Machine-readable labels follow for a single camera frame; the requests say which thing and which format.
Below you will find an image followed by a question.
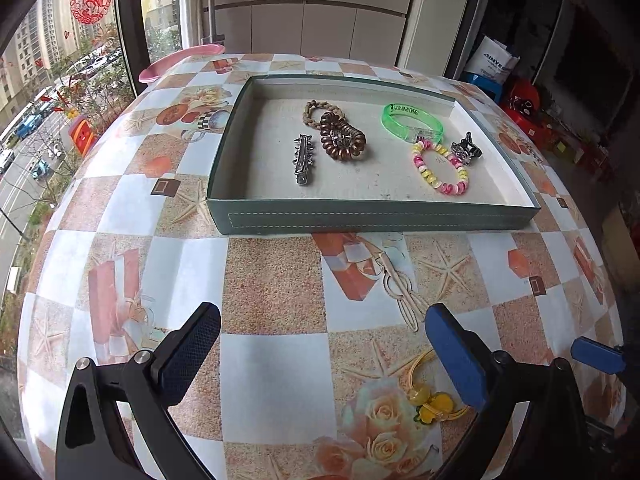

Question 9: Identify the pink yellow spiral hair tie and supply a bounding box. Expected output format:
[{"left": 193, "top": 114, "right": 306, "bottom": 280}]
[{"left": 411, "top": 138, "right": 471, "bottom": 198}]

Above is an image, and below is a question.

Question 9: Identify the black hair claw clip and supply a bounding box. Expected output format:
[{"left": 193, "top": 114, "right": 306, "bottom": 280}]
[{"left": 450, "top": 131, "right": 483, "bottom": 166}]

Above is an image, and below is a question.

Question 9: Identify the brown spiral hair tie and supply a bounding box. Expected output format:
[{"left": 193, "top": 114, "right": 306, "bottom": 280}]
[{"left": 318, "top": 110, "right": 368, "bottom": 163}]

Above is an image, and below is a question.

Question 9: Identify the green jewelry tray box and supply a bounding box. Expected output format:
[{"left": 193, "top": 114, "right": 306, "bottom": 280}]
[{"left": 207, "top": 75, "right": 540, "bottom": 235}]

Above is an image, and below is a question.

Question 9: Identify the patterned checkered tablecloth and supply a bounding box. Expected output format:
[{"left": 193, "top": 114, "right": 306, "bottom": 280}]
[{"left": 17, "top": 54, "right": 623, "bottom": 479}]

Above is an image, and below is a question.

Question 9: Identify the green translucent bangle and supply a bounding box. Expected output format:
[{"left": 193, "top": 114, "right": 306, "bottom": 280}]
[{"left": 381, "top": 103, "right": 444, "bottom": 143}]

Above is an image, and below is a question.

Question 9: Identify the silver spiked hair clip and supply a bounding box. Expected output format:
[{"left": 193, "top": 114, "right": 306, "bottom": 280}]
[{"left": 293, "top": 134, "right": 314, "bottom": 186}]

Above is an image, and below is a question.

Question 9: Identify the blue plastic stool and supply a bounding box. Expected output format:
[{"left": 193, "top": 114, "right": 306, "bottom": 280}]
[{"left": 461, "top": 72, "right": 502, "bottom": 103}]

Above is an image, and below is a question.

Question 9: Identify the pink plastic basin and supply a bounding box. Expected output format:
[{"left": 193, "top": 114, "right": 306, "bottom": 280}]
[{"left": 138, "top": 44, "right": 224, "bottom": 84}]

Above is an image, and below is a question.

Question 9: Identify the white shopping bag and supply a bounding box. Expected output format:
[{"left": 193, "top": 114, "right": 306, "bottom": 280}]
[{"left": 464, "top": 36, "right": 520, "bottom": 84}]

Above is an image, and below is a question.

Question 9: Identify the white cabinet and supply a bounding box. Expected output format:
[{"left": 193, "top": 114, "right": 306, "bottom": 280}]
[{"left": 215, "top": 0, "right": 412, "bottom": 66}]

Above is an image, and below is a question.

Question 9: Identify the bronze chain bracelet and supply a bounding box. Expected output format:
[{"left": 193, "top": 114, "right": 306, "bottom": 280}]
[{"left": 301, "top": 98, "right": 347, "bottom": 129}]

